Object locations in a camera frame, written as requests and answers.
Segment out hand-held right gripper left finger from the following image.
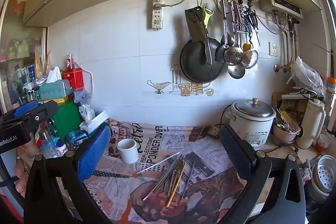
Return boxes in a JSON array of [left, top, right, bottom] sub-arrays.
[[24, 124, 112, 224]]

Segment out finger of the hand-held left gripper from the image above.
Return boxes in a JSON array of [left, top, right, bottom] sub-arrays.
[[0, 100, 39, 125], [16, 101, 59, 130]]

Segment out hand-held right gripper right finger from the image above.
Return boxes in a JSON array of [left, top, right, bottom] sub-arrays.
[[219, 124, 306, 224]]

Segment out white ceramic cup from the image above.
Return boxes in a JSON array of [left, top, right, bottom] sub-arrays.
[[117, 138, 139, 164]]

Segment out silver chopstick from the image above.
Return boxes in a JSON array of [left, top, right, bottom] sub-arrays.
[[136, 152, 181, 174]]

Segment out gold chopstick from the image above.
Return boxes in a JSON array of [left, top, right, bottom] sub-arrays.
[[166, 163, 186, 207]]

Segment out bunch of chopsticks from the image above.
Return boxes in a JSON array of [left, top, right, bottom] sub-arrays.
[[142, 153, 196, 208]]

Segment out bundle of utensils in bowl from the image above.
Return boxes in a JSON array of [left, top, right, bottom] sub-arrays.
[[274, 107, 296, 132]]

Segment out person's left hand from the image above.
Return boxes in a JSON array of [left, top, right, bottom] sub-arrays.
[[14, 141, 36, 197]]

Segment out green box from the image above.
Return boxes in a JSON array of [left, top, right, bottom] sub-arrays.
[[50, 99, 83, 132]]

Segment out teal tissue box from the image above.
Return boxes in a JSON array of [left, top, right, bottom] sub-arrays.
[[39, 67, 72, 102]]

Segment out clear plastic bottle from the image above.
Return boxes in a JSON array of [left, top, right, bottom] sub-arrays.
[[39, 129, 69, 159]]

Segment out white rice cooker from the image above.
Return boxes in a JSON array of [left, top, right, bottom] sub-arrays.
[[225, 97, 277, 149]]

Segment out white plastic packet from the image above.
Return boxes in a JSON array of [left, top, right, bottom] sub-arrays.
[[78, 104, 96, 123]]

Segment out blue plastic packet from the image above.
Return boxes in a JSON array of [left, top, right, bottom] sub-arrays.
[[73, 88, 91, 104]]

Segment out red tin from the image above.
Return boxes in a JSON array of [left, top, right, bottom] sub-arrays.
[[62, 69, 84, 89]]

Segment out pink bowl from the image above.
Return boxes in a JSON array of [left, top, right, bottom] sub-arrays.
[[272, 120, 302, 143]]

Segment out newspaper print tablecloth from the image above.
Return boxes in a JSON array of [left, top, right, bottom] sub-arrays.
[[84, 119, 263, 224]]

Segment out glass door cabinet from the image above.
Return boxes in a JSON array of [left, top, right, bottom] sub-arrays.
[[0, 0, 49, 114]]

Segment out cream thermos jug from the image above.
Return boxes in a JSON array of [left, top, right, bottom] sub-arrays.
[[297, 98, 327, 149]]

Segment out metal ladle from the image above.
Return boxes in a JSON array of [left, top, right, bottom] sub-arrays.
[[227, 64, 246, 80]]

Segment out metal steamer pot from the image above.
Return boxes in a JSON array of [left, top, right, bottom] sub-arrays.
[[311, 154, 335, 198]]

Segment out black frying pan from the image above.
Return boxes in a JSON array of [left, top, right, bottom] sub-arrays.
[[180, 36, 227, 83]]

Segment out mesh strainer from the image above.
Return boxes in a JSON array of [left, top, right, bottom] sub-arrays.
[[243, 49, 259, 69]]

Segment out metal slotted spoon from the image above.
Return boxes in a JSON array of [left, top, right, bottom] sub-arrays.
[[224, 1, 244, 66]]

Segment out white plastic bag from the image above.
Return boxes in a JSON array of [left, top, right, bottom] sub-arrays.
[[286, 56, 326, 98]]

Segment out water pipes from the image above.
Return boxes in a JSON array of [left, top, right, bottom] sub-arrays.
[[274, 17, 300, 74]]

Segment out orange lid bottle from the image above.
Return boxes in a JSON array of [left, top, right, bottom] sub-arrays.
[[326, 77, 336, 98]]

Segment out metal masher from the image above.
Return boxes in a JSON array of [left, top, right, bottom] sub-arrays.
[[234, 1, 248, 34]]

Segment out black scissors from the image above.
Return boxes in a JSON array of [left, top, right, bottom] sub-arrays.
[[244, 2, 262, 47]]

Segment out green peeler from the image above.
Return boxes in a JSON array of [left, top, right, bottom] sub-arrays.
[[202, 5, 214, 28]]

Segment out white power strip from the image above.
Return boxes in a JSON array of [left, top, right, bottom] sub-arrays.
[[152, 0, 164, 30]]

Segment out white water heater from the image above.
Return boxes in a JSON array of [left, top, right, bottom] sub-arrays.
[[259, 0, 304, 20]]

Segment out white cable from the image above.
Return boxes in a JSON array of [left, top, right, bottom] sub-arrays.
[[74, 61, 95, 98]]

